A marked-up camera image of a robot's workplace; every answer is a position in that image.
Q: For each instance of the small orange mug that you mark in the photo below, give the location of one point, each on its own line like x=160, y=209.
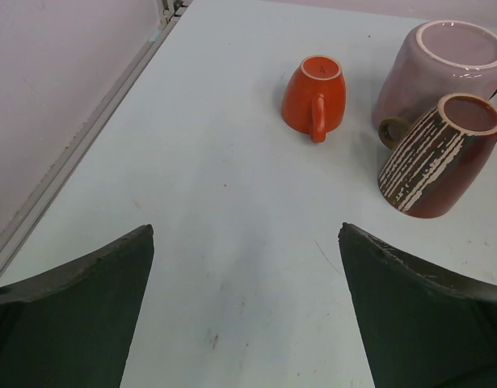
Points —
x=315, y=98

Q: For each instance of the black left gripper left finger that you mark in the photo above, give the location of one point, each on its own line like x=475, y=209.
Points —
x=73, y=325

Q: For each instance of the brown striped mug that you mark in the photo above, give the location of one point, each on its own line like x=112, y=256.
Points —
x=434, y=160

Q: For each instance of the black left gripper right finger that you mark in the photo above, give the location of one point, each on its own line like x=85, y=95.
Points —
x=421, y=324

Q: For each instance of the large lilac mug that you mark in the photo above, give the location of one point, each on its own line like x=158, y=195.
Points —
x=435, y=59

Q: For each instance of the aluminium frame rail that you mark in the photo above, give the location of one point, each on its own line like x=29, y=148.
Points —
x=64, y=67

